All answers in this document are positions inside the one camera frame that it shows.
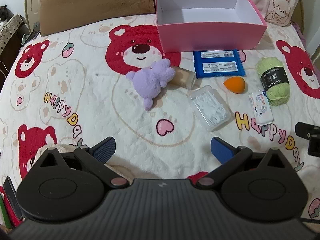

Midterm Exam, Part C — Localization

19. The blue wipes packet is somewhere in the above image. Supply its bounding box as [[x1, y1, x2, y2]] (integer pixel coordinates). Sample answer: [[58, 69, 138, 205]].
[[193, 49, 247, 78]]

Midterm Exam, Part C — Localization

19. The pink cardboard box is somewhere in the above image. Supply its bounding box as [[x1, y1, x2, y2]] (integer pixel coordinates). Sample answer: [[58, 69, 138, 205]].
[[155, 0, 268, 53]]

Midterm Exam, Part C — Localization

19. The purple plush bear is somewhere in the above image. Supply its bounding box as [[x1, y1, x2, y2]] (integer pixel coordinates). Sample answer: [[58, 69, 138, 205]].
[[126, 58, 176, 111]]

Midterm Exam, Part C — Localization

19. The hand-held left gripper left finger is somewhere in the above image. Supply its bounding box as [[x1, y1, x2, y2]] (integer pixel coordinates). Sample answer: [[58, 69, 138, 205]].
[[29, 136, 130, 188]]

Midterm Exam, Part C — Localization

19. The cream fuzzy cloth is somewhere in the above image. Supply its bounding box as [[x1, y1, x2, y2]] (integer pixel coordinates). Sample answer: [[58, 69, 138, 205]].
[[30, 143, 133, 183]]

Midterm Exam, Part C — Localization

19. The patterned cloth-covered table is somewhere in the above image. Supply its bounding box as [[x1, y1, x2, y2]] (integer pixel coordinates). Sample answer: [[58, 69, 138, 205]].
[[0, 14, 27, 44]]

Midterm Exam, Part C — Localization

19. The red and green packet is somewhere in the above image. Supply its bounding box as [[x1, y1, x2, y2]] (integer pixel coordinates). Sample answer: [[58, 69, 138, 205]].
[[0, 185, 22, 230]]

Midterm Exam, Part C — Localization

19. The beige headboard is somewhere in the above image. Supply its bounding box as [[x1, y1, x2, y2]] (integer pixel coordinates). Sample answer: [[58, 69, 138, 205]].
[[24, 0, 306, 34]]

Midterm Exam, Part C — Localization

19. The black phone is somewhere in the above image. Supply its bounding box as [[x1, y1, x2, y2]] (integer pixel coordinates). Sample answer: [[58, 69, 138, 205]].
[[2, 176, 23, 221]]

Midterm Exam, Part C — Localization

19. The clear floss pick box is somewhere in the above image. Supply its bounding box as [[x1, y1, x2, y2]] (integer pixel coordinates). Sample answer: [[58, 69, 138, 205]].
[[188, 85, 232, 132]]

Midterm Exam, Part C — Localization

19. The brown pillow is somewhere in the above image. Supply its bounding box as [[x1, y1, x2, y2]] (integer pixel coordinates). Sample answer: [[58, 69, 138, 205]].
[[37, 0, 157, 37]]

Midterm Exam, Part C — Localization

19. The beige foundation bottle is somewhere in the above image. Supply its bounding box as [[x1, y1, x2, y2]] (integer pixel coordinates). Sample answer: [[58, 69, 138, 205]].
[[164, 66, 197, 90]]

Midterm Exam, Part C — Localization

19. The small white tissue packet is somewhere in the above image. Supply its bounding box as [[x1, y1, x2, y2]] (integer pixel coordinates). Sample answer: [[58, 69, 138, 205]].
[[248, 89, 274, 125]]

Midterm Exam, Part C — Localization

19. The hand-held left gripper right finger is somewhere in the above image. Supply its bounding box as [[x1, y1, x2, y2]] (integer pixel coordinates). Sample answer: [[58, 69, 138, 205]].
[[196, 136, 297, 190]]

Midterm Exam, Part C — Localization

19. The orange makeup sponge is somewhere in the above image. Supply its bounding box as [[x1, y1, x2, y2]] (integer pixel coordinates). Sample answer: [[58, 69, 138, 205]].
[[224, 77, 247, 95]]

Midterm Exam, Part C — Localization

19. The dark plush toy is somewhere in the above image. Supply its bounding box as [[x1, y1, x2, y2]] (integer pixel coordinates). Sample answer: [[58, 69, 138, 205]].
[[0, 5, 12, 23]]

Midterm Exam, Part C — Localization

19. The purple cloth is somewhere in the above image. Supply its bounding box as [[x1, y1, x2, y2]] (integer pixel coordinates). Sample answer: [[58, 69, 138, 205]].
[[292, 21, 308, 46]]

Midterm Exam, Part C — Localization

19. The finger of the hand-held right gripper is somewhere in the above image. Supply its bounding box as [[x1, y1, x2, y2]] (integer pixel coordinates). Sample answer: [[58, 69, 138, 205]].
[[307, 134, 320, 157], [295, 122, 320, 139]]

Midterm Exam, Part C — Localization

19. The red bear printed blanket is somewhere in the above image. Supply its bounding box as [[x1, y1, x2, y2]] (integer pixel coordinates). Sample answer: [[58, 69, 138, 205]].
[[0, 11, 320, 230]]

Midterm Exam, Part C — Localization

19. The pink printed blanket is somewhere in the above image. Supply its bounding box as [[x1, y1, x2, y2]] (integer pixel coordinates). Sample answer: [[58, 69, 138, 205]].
[[120, 0, 304, 27]]

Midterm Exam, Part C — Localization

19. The green yarn ball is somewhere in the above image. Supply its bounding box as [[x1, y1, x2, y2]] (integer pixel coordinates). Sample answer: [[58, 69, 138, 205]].
[[255, 57, 292, 106]]

